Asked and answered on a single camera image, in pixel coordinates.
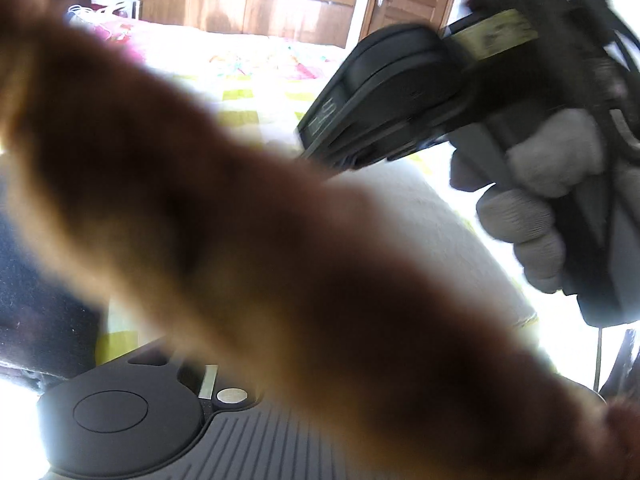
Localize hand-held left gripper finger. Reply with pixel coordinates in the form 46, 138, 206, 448
126, 340, 252, 409

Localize white pants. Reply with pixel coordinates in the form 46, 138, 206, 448
345, 167, 539, 332

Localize folded dark pants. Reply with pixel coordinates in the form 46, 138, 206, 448
0, 210, 109, 392

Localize person's right hand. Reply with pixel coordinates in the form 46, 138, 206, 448
449, 109, 606, 295

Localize printed blanket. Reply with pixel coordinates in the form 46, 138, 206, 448
65, 12, 601, 391

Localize wooden wardrobe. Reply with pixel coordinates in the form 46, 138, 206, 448
137, 0, 374, 49

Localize blurred brown fuzzy cloth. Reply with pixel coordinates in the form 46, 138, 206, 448
0, 0, 640, 480

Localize white cable bundle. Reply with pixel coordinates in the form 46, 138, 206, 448
67, 2, 134, 21

